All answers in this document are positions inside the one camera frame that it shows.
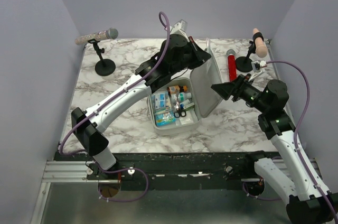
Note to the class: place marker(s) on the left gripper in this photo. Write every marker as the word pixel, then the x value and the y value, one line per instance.
pixel 200 55

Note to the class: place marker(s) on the grey medicine kit case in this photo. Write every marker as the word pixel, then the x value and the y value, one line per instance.
pixel 199 85

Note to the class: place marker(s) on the black mic stand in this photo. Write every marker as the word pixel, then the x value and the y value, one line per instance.
pixel 243 64
pixel 104 67

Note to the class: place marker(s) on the green medicine box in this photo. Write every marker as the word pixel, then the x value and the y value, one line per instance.
pixel 189 106

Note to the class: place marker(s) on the white gauze pad pack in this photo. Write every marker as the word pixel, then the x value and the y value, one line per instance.
pixel 188 120

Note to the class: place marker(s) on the black handled scissors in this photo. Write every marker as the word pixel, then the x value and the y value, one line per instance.
pixel 179 111

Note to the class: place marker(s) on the glitter microphone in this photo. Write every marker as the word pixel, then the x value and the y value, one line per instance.
pixel 109 34

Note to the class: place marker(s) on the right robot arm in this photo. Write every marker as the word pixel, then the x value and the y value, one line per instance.
pixel 305 195

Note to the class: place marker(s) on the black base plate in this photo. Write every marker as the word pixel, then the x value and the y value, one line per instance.
pixel 179 171

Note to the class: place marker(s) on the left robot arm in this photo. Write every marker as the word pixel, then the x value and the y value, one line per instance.
pixel 89 125

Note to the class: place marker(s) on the blue white wipes packet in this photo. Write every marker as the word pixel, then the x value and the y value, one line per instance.
pixel 160 101

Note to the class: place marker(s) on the beige wooden microphone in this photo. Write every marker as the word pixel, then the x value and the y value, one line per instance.
pixel 261 49

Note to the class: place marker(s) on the left black mic stand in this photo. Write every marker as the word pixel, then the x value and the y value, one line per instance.
pixel 104 67

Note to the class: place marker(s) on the right black mic stand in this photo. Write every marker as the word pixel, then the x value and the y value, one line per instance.
pixel 243 64

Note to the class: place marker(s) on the amber medicine bottle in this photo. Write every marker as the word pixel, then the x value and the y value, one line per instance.
pixel 172 90

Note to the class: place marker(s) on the red toy microphone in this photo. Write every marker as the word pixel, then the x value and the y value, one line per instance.
pixel 232 70

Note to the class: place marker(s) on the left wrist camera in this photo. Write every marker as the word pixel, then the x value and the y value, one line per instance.
pixel 179 28

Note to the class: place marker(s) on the cotton swab bag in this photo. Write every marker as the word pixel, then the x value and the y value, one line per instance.
pixel 164 118

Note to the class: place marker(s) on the white green medicine bottle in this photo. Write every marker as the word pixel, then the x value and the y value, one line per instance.
pixel 184 96

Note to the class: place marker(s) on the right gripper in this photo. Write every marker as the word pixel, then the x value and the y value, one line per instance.
pixel 225 89

